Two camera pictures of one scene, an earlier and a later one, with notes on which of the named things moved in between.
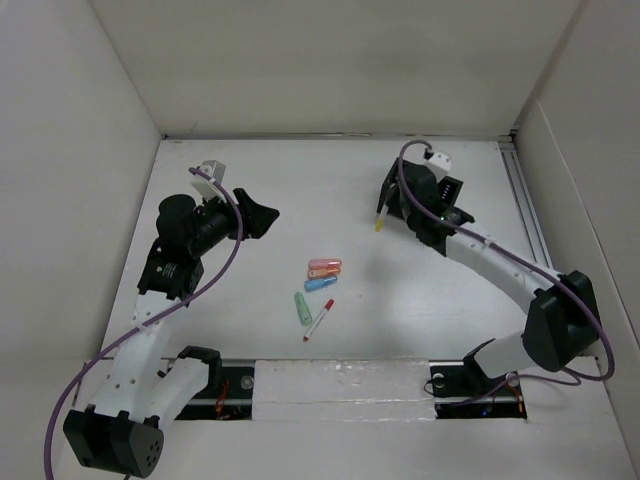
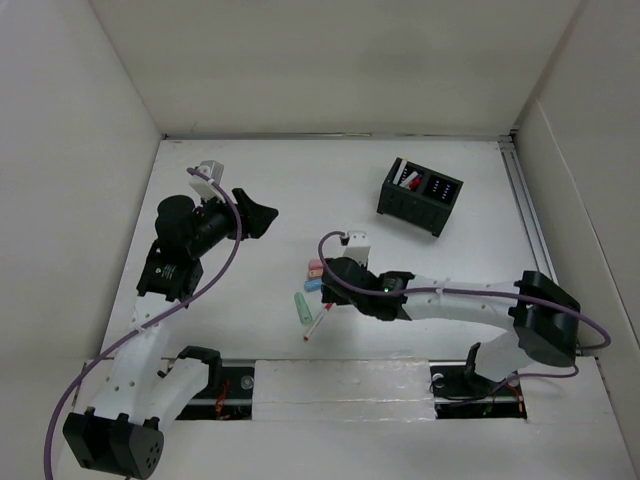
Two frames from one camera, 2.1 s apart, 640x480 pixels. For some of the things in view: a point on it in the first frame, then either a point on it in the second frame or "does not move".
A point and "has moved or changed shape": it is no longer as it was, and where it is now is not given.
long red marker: x=325 y=310 does not move
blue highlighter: x=315 y=284 does not move
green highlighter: x=303 y=309 does not move
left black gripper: x=254 y=217 does not move
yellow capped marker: x=379 y=222 has moved or changed shape
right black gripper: x=396 y=199 -> x=330 y=294
